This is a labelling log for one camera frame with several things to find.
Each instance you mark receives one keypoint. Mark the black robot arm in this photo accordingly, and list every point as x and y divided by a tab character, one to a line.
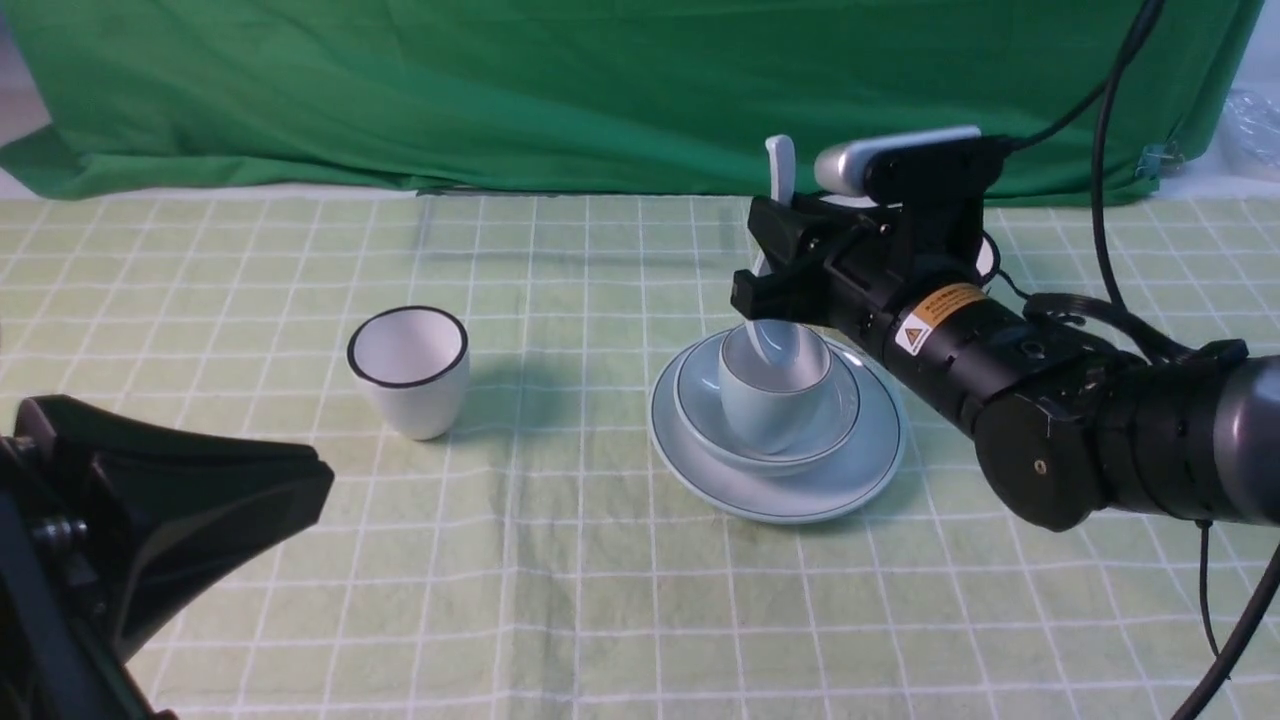
1072	405

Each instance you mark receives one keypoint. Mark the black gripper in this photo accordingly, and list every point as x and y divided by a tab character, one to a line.
930	196

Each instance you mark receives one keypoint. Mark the metal clamp on backdrop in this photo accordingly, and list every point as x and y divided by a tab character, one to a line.
1160	160

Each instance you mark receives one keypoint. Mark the pale blue plate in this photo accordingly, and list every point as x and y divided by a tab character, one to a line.
831	489

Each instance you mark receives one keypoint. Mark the green checkered tablecloth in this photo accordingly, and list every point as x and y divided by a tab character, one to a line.
538	561

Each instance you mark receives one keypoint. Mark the pale blue cup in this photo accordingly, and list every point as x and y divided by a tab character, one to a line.
773	377

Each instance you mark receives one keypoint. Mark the white ceramic soup spoon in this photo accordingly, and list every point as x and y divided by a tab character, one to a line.
777	343

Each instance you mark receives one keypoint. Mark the pale blue bowl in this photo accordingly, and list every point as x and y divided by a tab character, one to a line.
698	406

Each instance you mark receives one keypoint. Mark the black-rimmed white plate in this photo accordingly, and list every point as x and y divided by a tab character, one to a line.
986	264

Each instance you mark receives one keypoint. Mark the black-rimmed white cup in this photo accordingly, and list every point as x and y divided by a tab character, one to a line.
413	364

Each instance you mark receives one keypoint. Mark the green backdrop cloth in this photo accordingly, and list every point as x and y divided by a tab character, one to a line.
526	96

